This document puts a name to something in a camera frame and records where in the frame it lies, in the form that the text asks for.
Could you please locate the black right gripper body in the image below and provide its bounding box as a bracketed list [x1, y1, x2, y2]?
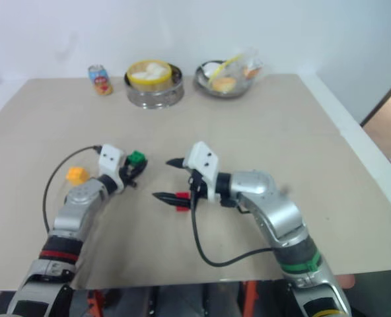
[187, 166, 210, 212]

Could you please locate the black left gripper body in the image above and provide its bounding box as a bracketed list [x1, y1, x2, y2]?
[118, 164, 141, 190]

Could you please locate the green cube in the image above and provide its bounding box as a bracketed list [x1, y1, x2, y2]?
[128, 150, 147, 166]

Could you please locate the red cube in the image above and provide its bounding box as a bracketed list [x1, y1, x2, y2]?
[175, 191, 192, 213]

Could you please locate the beige table mat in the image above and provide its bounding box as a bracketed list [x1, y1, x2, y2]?
[0, 73, 391, 292]

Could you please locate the yellow cube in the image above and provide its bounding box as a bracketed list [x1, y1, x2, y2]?
[65, 166, 90, 187]

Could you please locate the steel steamer pot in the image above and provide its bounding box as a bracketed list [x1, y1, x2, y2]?
[124, 62, 186, 110]

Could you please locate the yellow bamboo steamer basket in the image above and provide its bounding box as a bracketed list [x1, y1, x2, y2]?
[126, 59, 173, 92]

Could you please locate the steel bowl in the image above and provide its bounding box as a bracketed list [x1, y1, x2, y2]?
[195, 59, 260, 99]

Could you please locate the printed drink can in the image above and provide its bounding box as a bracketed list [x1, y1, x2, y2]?
[87, 63, 114, 97]

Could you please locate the round brown bread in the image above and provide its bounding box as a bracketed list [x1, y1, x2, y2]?
[212, 77, 238, 94]

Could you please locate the clear plastic bag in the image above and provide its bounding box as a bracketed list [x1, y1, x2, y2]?
[207, 47, 266, 90]

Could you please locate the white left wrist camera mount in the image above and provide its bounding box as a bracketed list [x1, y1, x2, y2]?
[98, 143, 127, 194]

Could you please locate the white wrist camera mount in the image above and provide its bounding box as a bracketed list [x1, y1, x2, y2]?
[183, 141, 221, 202]
[98, 143, 127, 194]

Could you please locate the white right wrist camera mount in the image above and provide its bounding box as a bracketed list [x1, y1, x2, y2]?
[183, 141, 221, 202]

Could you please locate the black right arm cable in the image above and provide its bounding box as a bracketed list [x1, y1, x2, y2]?
[190, 194, 276, 267]

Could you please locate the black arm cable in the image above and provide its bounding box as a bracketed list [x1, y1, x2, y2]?
[42, 145, 103, 232]
[190, 194, 276, 267]

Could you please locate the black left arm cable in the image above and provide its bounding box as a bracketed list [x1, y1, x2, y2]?
[42, 145, 103, 232]

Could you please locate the orange frame bar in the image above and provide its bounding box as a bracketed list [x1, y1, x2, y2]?
[242, 279, 260, 317]
[86, 288, 106, 317]

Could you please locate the dark door frame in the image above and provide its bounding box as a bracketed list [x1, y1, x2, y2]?
[360, 70, 391, 127]

